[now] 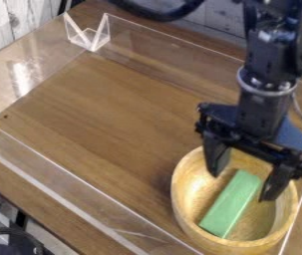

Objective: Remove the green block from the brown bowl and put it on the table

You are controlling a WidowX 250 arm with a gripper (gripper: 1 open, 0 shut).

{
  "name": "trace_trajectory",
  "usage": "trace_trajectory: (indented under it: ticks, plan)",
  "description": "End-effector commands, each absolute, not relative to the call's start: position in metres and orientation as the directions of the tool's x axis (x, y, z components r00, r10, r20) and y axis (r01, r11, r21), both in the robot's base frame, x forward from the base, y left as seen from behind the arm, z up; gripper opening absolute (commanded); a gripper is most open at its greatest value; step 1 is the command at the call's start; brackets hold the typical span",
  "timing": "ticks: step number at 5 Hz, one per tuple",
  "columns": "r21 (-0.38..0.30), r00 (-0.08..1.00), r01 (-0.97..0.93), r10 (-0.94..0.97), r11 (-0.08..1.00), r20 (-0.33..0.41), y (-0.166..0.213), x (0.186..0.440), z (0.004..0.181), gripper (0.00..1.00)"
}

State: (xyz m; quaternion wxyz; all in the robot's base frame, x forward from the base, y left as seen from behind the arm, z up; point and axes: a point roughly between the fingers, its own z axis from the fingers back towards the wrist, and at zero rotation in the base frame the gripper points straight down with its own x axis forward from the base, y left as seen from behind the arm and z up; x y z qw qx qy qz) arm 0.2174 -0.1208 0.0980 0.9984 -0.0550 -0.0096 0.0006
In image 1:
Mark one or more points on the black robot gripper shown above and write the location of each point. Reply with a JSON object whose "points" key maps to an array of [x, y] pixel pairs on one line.
{"points": [[256, 127]]}

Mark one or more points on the green rectangular block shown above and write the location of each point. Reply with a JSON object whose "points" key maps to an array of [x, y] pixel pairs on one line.
{"points": [[226, 209]]}

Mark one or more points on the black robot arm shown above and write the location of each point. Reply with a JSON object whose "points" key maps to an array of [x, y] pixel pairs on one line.
{"points": [[273, 33]]}

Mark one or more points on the brown wooden bowl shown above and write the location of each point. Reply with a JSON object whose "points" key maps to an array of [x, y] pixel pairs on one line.
{"points": [[265, 220]]}

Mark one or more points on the clear acrylic corner bracket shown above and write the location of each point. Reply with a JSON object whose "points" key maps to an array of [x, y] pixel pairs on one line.
{"points": [[89, 38]]}

